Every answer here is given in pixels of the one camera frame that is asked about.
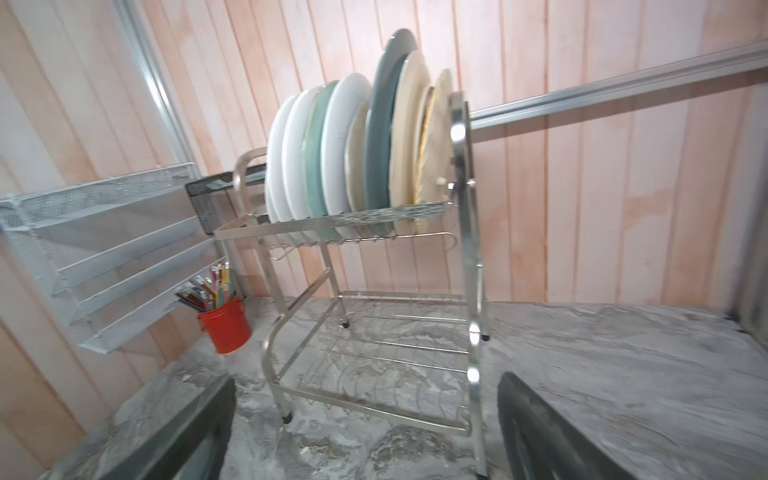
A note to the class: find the white mesh wall shelf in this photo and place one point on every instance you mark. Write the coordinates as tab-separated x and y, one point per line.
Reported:
112	256

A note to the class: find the pencils bundle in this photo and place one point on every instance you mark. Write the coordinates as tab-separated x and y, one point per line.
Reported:
208	291

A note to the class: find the green rimmed white plate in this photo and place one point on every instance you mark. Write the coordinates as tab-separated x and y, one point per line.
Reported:
347	96

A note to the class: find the pale green flower plate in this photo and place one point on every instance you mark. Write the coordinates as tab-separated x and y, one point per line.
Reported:
312	150

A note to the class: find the red pencil cup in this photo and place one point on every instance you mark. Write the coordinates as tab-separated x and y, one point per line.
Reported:
227	326

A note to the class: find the black oval plate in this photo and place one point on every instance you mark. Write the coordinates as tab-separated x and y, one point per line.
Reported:
355	159

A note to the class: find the orange sunburst plate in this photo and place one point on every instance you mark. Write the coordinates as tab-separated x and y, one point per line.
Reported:
292	154

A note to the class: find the cream floral plate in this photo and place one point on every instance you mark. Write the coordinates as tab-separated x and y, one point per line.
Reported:
413	85

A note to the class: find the black mesh wall basket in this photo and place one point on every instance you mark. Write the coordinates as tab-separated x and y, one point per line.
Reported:
215	202

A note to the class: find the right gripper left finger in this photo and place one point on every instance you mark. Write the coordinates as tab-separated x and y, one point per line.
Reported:
192	445

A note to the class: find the pale green glass plate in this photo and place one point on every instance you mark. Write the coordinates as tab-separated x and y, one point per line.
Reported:
377	142

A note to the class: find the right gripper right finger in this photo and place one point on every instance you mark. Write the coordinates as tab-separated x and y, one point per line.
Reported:
540	443

